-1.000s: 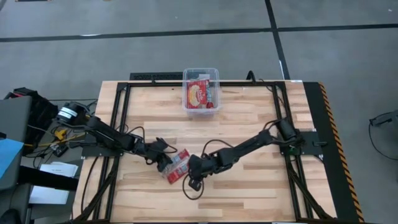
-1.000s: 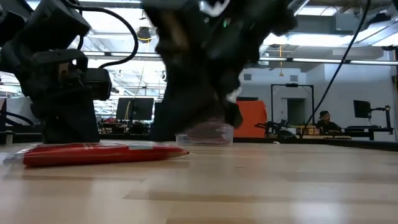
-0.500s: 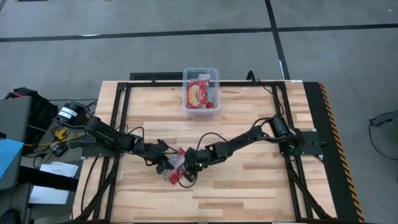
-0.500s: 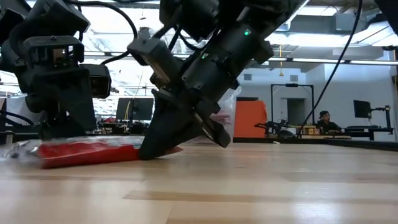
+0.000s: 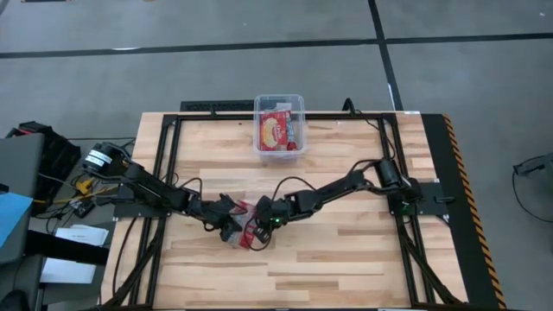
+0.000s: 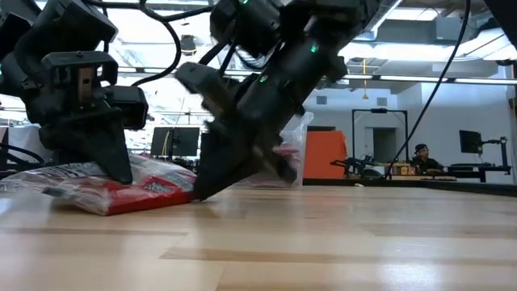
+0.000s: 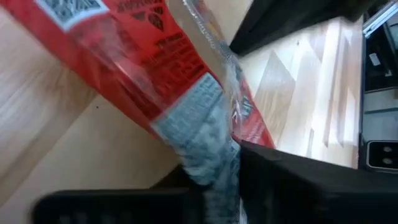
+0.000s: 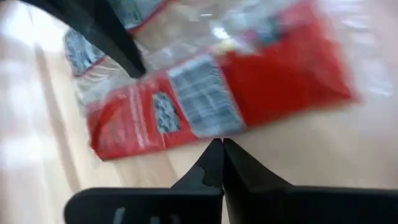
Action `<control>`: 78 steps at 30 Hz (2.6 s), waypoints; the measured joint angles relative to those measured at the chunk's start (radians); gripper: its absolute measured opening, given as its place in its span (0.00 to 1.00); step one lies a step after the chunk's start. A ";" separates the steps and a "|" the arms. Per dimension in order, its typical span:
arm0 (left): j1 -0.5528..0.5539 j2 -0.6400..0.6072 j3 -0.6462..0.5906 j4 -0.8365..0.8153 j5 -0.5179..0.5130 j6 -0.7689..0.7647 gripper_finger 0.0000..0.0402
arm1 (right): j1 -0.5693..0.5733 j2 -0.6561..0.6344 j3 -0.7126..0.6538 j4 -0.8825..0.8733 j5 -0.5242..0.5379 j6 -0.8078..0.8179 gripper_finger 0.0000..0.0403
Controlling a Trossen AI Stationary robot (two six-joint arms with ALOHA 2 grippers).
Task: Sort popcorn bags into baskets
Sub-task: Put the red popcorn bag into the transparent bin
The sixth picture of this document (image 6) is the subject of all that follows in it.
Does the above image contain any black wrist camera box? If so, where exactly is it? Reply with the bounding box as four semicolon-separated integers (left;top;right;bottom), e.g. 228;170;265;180
103;85;149;131
209;0;284;58

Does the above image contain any clear plastic bin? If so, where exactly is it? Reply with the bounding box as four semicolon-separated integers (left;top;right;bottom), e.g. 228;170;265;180
245;111;315;191

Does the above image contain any yellow box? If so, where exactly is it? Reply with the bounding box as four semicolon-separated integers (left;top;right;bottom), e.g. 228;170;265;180
387;162;412;176

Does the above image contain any black computer monitor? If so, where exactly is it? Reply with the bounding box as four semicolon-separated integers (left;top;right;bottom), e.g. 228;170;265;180
149;126;201;158

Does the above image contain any long led light bar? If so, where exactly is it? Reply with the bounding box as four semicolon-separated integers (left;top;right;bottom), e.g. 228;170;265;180
116;66;517;86

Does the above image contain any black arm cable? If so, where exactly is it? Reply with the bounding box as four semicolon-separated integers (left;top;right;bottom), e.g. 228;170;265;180
383;0;473;180
82;0;215;88

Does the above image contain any black ceiling device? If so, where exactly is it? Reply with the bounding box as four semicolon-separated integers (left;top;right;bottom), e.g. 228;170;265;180
179;34;198;57

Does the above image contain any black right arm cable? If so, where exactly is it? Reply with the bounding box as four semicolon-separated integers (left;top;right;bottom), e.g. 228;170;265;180
383;0;473;180

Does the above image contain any orange panel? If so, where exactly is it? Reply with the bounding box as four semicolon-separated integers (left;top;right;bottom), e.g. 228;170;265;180
303;129;348;180

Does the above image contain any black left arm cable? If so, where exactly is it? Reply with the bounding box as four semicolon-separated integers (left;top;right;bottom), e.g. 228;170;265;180
82;0;215;88

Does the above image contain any small black monitor on arm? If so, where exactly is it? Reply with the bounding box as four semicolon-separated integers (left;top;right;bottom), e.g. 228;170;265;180
458;129;484;155

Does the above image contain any black desk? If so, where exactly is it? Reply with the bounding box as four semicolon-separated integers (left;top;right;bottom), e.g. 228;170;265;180
443;162;513;183

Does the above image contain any black table edge rail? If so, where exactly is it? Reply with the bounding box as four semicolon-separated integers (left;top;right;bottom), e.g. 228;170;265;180
302;177;517;199

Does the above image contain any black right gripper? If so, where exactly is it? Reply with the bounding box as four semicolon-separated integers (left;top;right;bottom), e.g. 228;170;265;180
175;23;348;201

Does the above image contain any smooth silver ceiling duct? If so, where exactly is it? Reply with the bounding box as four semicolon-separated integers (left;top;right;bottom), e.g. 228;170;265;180
363;0;405;36

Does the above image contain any black desk equipment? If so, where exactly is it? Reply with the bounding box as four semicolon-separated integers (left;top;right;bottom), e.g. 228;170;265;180
330;156;385;179

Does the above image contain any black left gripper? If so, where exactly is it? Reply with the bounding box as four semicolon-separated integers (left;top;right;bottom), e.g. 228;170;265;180
23;50;133;185

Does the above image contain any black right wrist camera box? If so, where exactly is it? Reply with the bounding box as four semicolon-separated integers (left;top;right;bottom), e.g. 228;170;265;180
209;0;284;58

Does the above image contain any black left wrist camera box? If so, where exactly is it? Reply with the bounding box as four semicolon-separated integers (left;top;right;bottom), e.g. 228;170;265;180
103;85;149;131

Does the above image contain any person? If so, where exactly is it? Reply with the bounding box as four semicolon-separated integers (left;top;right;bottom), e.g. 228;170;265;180
410;143;445;176

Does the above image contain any black frame stand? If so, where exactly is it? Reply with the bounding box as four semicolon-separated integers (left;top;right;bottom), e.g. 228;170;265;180
351;108;410;167

